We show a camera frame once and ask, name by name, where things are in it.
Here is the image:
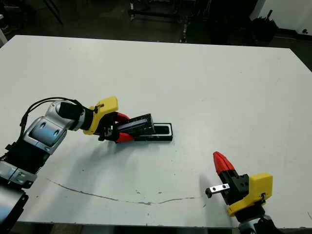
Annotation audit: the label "black box base white lining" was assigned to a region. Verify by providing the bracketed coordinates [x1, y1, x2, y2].
[133, 122, 174, 142]

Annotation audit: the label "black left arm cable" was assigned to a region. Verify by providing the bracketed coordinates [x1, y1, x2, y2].
[19, 97, 83, 137]

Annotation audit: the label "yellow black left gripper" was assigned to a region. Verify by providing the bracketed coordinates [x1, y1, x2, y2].
[82, 96, 134, 143]

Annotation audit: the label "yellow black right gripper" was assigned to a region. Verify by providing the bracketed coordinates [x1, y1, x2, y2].
[205, 151, 273, 216]

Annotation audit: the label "black bushy floor object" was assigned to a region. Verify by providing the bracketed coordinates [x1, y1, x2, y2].
[252, 9, 278, 42]

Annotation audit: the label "metal post with caster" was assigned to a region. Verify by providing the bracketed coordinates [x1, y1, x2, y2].
[179, 21, 189, 43]

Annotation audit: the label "black slanted stand leg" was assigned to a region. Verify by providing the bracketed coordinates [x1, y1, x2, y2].
[45, 0, 63, 25]

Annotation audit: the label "glossy black box lid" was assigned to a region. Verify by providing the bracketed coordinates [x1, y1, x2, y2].
[116, 113, 156, 137]

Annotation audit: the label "black wheeled cart frame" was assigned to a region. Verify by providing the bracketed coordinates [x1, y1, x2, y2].
[128, 0, 186, 24]

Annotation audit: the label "white desk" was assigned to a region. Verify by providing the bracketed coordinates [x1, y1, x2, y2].
[0, 14, 7, 48]

